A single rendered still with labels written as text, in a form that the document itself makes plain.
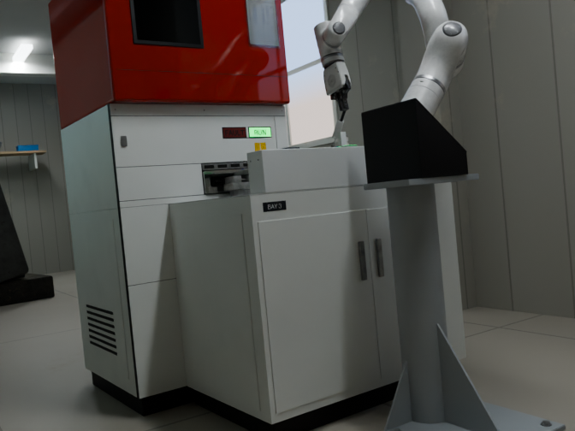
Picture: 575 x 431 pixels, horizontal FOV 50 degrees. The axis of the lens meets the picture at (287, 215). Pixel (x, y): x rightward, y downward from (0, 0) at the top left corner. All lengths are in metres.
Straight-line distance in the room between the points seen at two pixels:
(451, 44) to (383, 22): 2.44
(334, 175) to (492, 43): 2.01
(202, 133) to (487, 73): 1.98
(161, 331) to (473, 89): 2.45
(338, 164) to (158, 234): 0.78
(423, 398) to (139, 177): 1.32
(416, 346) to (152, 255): 1.07
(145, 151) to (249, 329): 0.85
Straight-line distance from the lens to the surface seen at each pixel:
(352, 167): 2.21
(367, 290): 2.24
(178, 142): 2.54
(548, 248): 3.73
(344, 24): 2.28
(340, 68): 2.27
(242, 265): 2.02
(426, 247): 2.05
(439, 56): 2.21
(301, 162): 2.07
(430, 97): 2.14
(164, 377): 2.55
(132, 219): 2.44
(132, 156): 2.46
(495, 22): 3.94
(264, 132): 2.75
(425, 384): 2.13
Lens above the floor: 0.79
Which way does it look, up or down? 2 degrees down
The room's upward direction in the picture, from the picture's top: 5 degrees counter-clockwise
